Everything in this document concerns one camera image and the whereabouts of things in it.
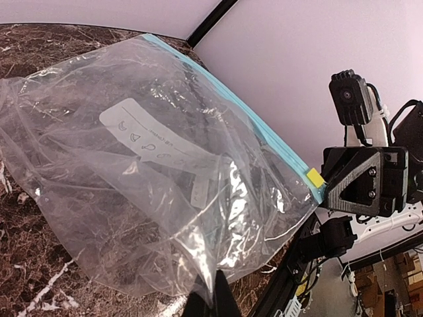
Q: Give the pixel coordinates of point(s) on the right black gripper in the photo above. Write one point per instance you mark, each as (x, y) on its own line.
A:
(358, 180)

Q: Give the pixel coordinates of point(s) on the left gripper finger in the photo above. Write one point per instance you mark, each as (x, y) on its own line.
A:
(222, 301)

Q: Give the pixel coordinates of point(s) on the large clear zip bag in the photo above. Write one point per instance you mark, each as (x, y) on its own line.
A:
(150, 171)

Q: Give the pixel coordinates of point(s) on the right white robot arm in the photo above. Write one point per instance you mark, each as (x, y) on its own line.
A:
(408, 134)

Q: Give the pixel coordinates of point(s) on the white slotted cable duct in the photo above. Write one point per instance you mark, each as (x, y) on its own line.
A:
(294, 308)

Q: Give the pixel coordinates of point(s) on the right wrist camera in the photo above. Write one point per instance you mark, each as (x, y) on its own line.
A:
(351, 98)

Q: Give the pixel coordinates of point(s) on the right black frame post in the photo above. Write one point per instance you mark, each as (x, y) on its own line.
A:
(222, 8)

